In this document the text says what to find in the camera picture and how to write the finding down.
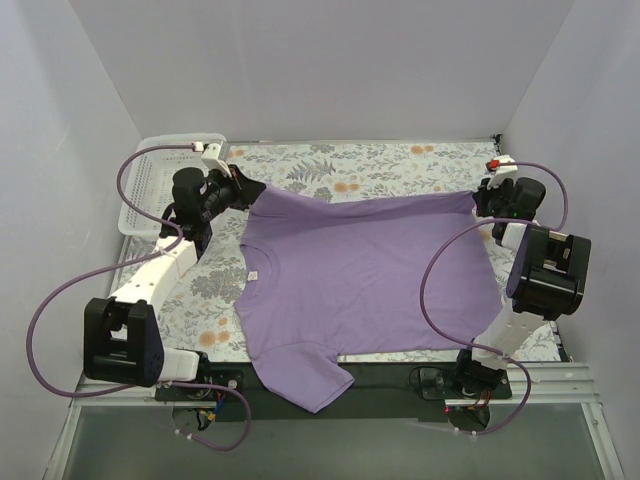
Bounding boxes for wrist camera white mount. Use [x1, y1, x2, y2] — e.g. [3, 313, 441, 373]
[192, 140, 231, 178]
[486, 155, 518, 189]

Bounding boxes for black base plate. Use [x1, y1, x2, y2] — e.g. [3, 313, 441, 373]
[154, 362, 511, 426]

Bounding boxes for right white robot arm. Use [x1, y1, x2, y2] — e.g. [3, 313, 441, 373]
[452, 177, 592, 398]

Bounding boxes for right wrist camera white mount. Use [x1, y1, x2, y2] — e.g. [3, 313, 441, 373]
[486, 155, 518, 189]

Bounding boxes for white plastic basket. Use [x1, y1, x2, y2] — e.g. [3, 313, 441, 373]
[118, 133, 229, 241]

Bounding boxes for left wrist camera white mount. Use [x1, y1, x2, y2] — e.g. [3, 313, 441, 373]
[192, 140, 231, 178]

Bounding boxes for aluminium frame rail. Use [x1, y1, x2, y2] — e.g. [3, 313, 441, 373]
[46, 362, 623, 479]

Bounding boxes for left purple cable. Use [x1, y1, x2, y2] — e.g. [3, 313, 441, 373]
[25, 142, 252, 453]

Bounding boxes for floral table cloth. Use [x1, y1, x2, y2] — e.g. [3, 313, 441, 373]
[157, 141, 561, 363]

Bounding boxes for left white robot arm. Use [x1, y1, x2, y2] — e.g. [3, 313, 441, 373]
[83, 165, 266, 400]

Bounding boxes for purple t shirt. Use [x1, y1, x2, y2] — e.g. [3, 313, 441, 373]
[235, 186, 501, 413]

